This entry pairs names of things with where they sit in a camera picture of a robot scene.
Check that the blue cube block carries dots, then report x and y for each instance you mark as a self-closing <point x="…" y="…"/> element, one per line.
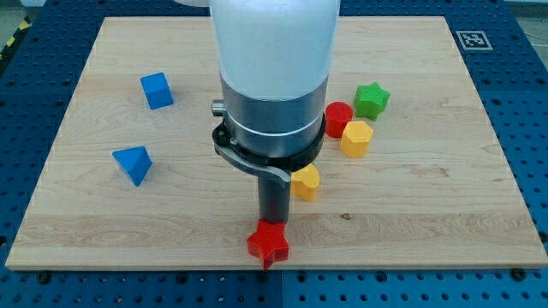
<point x="157" y="90"/>

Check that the blue triangular prism block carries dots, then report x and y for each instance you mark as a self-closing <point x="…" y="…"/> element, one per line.
<point x="135" y="162"/>

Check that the light wooden board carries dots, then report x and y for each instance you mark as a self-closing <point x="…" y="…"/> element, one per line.
<point x="434" y="190"/>

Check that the white fiducial marker tag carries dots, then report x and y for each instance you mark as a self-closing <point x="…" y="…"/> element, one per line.
<point x="473" y="40"/>

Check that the red star block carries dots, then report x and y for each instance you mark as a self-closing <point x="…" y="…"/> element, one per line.
<point x="268" y="243"/>

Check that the yellow heart block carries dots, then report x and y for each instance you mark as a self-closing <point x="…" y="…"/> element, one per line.
<point x="305" y="183"/>

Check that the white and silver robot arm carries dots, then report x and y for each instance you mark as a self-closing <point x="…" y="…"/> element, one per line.
<point x="274" y="59"/>

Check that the black cylindrical pointer tool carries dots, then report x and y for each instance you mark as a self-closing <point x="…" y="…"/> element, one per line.
<point x="273" y="201"/>

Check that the yellow hexagon block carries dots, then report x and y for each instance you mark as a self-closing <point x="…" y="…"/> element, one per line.
<point x="356" y="137"/>

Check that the red cylinder block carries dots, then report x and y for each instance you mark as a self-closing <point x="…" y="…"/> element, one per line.
<point x="337" y="115"/>

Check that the black clamp with grey lever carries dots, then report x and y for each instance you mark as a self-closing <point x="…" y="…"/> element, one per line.
<point x="275" y="169"/>

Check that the green star block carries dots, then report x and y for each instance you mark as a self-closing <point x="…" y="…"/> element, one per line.
<point x="370" y="101"/>

